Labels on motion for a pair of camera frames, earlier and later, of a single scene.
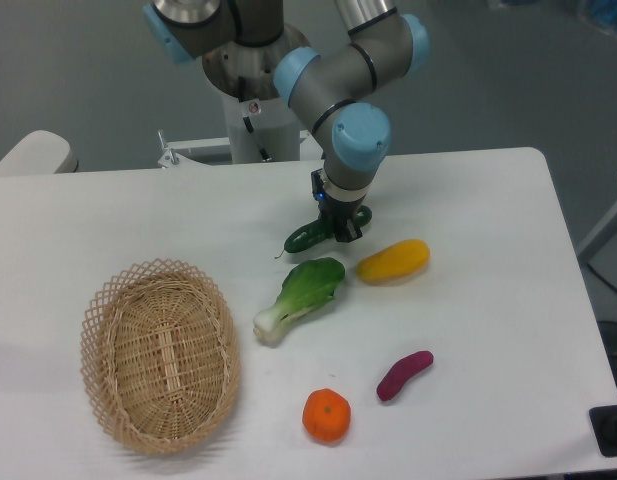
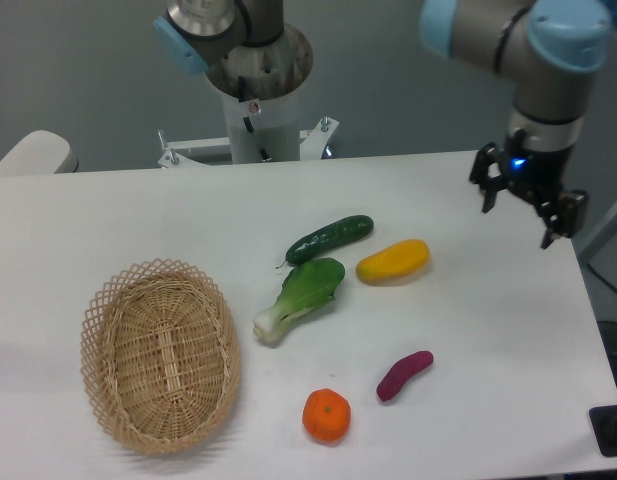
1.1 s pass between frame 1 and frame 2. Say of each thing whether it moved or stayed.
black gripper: moved
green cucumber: moved
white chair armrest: stayed
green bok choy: stayed
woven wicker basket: stayed
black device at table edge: stayed
